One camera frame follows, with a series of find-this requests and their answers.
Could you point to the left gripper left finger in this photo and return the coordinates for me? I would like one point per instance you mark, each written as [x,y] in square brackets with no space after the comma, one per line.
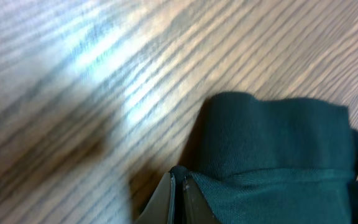
[161,206]

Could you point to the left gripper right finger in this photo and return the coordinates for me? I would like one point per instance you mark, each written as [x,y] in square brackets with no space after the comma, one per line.
[196,209]

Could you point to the black polo shirt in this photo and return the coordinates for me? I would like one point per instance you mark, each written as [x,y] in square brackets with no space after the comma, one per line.
[282,161]

